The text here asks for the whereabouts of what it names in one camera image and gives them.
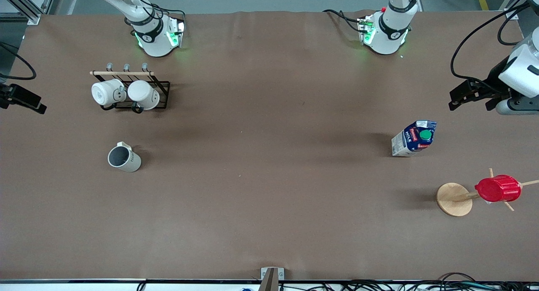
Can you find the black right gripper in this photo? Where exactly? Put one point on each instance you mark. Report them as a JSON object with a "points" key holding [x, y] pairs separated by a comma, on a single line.
{"points": [[13, 94]]}

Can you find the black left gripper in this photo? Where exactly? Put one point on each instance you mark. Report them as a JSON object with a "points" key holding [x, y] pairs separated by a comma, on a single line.
{"points": [[494, 81]]}

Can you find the blue white milk carton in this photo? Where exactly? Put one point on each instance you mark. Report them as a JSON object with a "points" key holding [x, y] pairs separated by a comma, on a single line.
{"points": [[414, 139]]}

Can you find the ribbed grey mug HOME print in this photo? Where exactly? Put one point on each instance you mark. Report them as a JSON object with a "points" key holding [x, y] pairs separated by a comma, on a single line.
{"points": [[126, 158]]}

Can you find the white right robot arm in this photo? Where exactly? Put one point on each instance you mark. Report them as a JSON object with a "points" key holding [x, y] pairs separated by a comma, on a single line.
{"points": [[152, 40]]}

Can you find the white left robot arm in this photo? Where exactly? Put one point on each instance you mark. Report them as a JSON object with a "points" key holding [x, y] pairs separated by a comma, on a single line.
{"points": [[386, 37]]}

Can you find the red plastic cup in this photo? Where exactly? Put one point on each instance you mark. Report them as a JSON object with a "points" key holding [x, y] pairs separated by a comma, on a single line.
{"points": [[499, 188]]}

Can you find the white ribbed mug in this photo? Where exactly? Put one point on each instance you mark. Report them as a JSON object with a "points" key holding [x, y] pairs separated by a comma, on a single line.
{"points": [[143, 94], [106, 92]]}

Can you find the wooden mug tree stand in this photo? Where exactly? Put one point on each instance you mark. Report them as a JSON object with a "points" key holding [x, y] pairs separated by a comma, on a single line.
{"points": [[454, 199]]}

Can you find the brown table cover sheet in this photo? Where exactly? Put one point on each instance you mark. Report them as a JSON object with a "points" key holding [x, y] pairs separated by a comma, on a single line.
{"points": [[269, 206]]}

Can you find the aluminium frame profile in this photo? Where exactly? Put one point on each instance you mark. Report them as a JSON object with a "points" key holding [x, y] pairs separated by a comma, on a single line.
{"points": [[25, 6]]}

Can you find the metal bracket with post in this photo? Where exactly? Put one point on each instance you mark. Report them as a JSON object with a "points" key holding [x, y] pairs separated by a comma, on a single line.
{"points": [[271, 278]]}

